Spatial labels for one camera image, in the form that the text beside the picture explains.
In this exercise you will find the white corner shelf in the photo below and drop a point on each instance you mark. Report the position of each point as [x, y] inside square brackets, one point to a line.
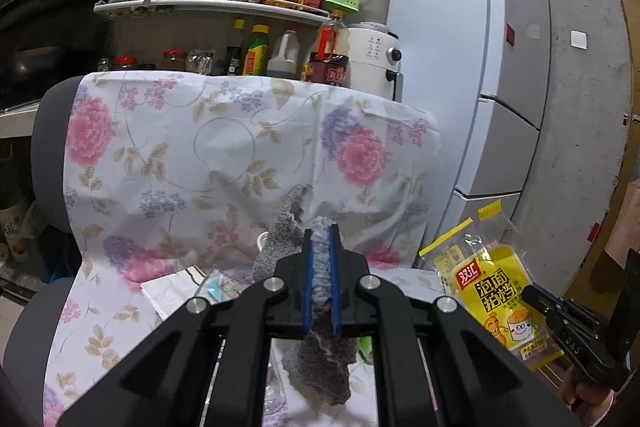
[200, 5]

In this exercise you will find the red door latch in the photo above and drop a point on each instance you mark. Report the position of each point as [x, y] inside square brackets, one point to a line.
[595, 233]

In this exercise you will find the yellow snack packet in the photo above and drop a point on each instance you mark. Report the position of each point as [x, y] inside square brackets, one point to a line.
[485, 292]

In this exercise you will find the person's right hand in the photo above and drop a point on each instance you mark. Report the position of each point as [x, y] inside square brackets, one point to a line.
[582, 407]

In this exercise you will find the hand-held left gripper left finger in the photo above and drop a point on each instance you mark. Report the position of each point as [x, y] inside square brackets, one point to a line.
[307, 282]

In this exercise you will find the grey knitted rag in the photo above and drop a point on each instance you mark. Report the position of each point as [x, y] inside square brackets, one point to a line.
[320, 359]

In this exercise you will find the brown wooden door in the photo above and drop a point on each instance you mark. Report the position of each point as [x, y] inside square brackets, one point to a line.
[625, 167]

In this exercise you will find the floral printed cloth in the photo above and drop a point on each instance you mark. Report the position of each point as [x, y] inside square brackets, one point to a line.
[200, 157]

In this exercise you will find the white plastic jug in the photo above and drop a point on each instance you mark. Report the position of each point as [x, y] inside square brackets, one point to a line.
[284, 57]

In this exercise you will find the red-lid sauce jar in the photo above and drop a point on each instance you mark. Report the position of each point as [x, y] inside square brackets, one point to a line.
[173, 61]
[125, 63]

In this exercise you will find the white kitchen appliance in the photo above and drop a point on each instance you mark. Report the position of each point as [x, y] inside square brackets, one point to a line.
[370, 57]

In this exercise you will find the dark soy sauce bottle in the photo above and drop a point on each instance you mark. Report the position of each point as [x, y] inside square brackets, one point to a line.
[233, 57]

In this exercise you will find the small dark jar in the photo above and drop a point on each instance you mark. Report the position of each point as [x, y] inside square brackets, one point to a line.
[104, 65]

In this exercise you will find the green yellow label bottle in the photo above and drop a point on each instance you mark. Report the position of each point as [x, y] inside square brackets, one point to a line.
[256, 54]

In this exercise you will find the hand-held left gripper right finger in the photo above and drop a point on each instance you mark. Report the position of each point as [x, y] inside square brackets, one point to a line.
[334, 287]

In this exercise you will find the silver refrigerator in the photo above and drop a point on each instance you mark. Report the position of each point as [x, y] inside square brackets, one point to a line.
[450, 57]

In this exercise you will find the large bottle red label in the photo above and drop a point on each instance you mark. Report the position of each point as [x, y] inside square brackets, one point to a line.
[327, 57]

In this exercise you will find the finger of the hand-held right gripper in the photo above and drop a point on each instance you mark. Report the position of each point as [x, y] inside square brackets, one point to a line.
[545, 307]

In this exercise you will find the clear blue plastic wrapper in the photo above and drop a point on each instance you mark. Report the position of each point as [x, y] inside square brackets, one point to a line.
[220, 289]

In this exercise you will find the grey office chair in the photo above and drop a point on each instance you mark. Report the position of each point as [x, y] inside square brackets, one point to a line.
[47, 147]

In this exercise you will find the white paper sheet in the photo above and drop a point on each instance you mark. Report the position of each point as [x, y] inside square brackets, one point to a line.
[170, 294]

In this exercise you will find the white wall plate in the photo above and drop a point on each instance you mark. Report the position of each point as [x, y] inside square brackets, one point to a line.
[579, 40]

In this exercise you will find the red fridge sticker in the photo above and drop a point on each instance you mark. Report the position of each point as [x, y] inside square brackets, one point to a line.
[511, 34]

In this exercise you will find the clear glass jar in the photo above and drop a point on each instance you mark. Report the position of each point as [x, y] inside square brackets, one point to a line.
[201, 63]

